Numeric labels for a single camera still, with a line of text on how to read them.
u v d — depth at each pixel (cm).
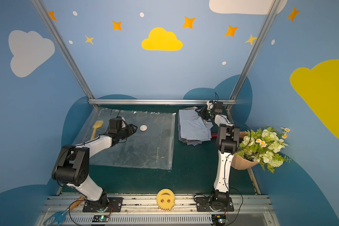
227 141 66
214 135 99
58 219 69
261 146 67
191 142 98
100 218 71
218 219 71
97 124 107
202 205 74
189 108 118
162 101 137
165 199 73
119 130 78
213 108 101
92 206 68
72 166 47
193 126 102
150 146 96
